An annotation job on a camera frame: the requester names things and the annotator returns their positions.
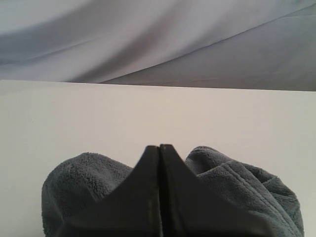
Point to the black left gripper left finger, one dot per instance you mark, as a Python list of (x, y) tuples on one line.
[(130, 210)]

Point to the grey fleece cloth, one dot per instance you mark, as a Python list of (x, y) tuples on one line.
[(79, 182)]

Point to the grey fabric backdrop curtain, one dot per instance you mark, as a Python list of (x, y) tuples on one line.
[(248, 44)]

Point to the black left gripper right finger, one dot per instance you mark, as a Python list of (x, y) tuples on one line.
[(188, 208)]

